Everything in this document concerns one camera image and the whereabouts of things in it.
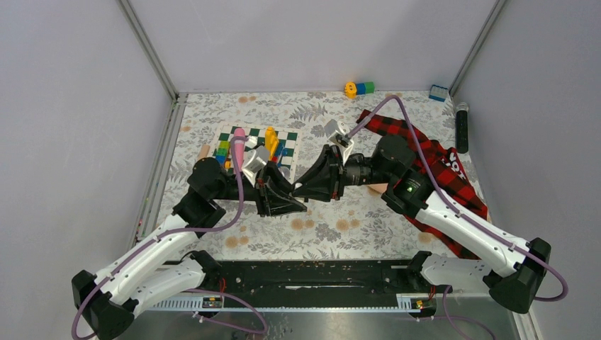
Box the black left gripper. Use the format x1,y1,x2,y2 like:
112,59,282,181
212,161,308,216

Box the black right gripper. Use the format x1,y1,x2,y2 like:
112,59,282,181
291,145,394,203

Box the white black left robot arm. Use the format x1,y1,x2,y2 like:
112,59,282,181
72,157,307,339

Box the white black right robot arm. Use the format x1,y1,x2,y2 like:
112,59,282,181
292,135,551,314

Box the yellow toy block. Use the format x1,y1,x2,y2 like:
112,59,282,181
265,126,279,160

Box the mannequin hand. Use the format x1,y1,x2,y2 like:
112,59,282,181
368,183,387,196

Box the green white checkered board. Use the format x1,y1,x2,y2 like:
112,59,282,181
208,122,301,182

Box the floral patterned table mat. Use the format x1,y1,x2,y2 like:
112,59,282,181
157,91,485,262

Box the stacked colourful toy bricks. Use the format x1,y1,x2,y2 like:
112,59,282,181
214,140,231,169

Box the pink cylindrical toy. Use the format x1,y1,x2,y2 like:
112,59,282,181
232,127,247,171

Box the wooden block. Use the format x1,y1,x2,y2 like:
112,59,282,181
197,144,210,160

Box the yellow blue green toy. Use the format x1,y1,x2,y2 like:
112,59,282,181
344,82,375,98

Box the blue white toy brick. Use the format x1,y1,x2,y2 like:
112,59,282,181
428,84,449,102

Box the black power strip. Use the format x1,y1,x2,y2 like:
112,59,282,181
455,102,469,154

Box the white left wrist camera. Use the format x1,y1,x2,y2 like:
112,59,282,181
242,145,270,185

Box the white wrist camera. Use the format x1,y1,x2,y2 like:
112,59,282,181
324,119,354,164
242,145,270,185

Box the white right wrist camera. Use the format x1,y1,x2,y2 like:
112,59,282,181
324,119,354,164

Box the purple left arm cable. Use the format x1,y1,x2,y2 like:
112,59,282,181
71,136,249,340

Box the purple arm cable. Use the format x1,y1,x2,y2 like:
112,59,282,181
344,95,569,302
71,136,249,340

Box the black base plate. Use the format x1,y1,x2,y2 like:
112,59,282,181
200,260,446,310

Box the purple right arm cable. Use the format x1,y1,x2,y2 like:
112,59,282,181
344,95,569,302

